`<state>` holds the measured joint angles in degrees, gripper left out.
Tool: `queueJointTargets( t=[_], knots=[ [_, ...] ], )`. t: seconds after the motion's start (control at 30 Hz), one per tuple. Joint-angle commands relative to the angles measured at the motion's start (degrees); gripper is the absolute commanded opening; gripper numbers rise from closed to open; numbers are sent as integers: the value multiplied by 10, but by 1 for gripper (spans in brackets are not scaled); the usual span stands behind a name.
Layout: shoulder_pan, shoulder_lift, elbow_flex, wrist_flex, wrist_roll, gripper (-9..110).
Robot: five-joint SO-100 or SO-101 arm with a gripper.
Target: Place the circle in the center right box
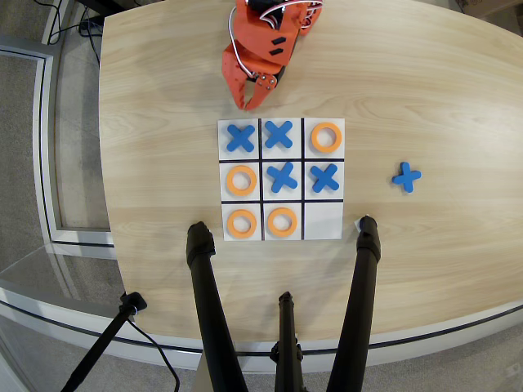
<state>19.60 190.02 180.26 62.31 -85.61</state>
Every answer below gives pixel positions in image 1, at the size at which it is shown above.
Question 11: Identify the black floor power cable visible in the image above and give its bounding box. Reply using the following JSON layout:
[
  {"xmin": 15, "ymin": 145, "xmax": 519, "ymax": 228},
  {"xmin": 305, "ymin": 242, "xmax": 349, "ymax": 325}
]
[{"xmin": 40, "ymin": 0, "xmax": 103, "ymax": 66}]

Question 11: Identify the white metal floor frame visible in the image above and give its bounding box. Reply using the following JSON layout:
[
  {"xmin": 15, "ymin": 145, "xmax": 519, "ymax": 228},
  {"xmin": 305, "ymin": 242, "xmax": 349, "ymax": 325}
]
[{"xmin": 0, "ymin": 44, "xmax": 116, "ymax": 250}]

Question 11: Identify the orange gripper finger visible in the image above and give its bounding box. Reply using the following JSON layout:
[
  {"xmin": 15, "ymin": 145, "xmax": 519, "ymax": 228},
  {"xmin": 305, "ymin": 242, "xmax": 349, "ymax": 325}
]
[
  {"xmin": 245, "ymin": 72, "xmax": 280, "ymax": 111},
  {"xmin": 221, "ymin": 42, "xmax": 257, "ymax": 111}
]

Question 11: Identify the black light stand pole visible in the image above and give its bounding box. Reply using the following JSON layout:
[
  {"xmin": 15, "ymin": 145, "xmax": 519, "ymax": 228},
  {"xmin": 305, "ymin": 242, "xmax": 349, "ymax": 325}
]
[{"xmin": 60, "ymin": 291, "xmax": 148, "ymax": 392}]

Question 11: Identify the white tic-tac-toe board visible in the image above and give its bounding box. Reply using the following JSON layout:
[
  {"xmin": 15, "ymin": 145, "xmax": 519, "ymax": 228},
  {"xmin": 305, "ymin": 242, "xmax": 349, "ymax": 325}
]
[{"xmin": 217, "ymin": 118, "xmax": 346, "ymax": 242}]

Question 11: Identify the white gripper servo cable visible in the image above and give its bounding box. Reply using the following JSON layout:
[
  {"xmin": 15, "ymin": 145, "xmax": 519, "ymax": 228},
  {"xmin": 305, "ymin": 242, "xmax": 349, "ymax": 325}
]
[{"xmin": 227, "ymin": 4, "xmax": 262, "ymax": 81}]

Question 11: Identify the thin black tripod leg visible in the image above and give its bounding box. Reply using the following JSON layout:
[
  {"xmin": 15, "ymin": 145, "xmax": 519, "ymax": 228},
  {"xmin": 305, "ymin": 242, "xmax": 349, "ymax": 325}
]
[{"xmin": 269, "ymin": 291, "xmax": 306, "ymax": 392}]

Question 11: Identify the blue foam cross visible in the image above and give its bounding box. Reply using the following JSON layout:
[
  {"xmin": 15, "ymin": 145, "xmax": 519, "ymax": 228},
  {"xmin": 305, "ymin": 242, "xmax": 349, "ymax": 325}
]
[
  {"xmin": 263, "ymin": 120, "xmax": 295, "ymax": 150},
  {"xmin": 309, "ymin": 163, "xmax": 341, "ymax": 194},
  {"xmin": 226, "ymin": 123, "xmax": 257, "ymax": 154},
  {"xmin": 266, "ymin": 162, "xmax": 298, "ymax": 194},
  {"xmin": 391, "ymin": 161, "xmax": 422, "ymax": 194}
]

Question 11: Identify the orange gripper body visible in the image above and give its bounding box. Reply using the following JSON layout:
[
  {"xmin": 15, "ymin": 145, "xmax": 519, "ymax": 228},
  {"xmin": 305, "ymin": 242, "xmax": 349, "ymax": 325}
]
[{"xmin": 235, "ymin": 6, "xmax": 302, "ymax": 81}]

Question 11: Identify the orange foam ring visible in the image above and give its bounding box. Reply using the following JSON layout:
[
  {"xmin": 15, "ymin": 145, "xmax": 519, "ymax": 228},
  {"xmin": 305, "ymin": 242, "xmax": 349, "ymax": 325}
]
[
  {"xmin": 226, "ymin": 208, "xmax": 258, "ymax": 239},
  {"xmin": 226, "ymin": 165, "xmax": 258, "ymax": 197},
  {"xmin": 266, "ymin": 207, "xmax": 299, "ymax": 238},
  {"xmin": 311, "ymin": 122, "xmax": 343, "ymax": 154}
]

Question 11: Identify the black stand cable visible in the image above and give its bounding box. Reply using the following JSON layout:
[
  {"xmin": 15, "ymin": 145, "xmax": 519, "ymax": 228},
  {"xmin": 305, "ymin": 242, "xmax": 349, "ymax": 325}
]
[{"xmin": 126, "ymin": 318, "xmax": 181, "ymax": 392}]

